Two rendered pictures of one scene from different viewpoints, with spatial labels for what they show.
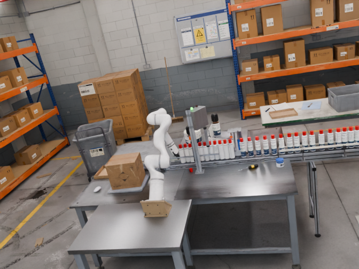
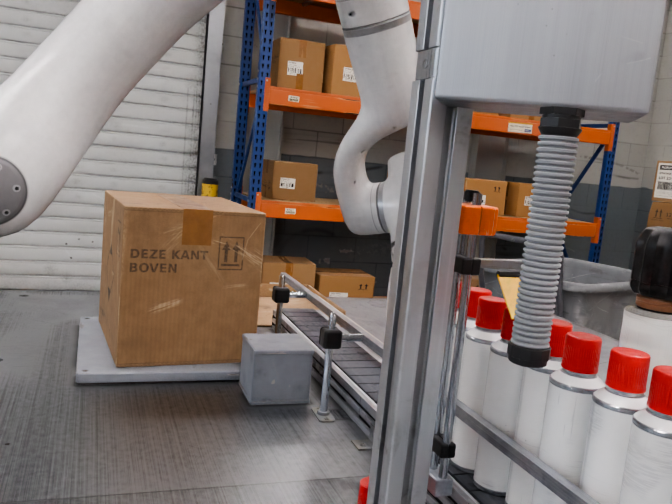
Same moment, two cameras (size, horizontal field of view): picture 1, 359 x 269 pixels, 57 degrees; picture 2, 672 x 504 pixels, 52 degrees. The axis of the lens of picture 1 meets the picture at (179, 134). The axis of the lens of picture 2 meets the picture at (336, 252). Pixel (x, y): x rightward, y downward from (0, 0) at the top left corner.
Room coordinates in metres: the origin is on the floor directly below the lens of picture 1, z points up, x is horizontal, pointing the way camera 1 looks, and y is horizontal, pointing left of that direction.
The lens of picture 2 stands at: (2.57, -0.61, 1.23)
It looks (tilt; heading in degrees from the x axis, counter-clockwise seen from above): 8 degrees down; 55
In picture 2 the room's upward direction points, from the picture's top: 6 degrees clockwise
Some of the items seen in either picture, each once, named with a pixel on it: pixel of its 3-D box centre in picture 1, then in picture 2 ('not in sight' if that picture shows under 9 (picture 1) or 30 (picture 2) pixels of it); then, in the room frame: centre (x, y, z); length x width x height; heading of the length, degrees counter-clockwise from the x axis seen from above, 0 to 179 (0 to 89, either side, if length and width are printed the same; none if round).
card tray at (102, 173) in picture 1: (110, 171); (276, 303); (3.42, 0.84, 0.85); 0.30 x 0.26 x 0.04; 75
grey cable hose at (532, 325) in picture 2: (206, 136); (544, 239); (3.02, -0.25, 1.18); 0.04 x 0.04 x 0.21
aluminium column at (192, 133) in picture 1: (194, 141); (426, 234); (3.01, -0.13, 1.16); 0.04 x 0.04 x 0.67; 75
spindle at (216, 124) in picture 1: (216, 125); not in sight; (3.70, -0.45, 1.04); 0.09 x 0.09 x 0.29
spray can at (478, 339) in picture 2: (191, 152); (482, 383); (3.17, -0.08, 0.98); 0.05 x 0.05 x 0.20
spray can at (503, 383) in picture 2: not in sight; (507, 399); (3.15, -0.13, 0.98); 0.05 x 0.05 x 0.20
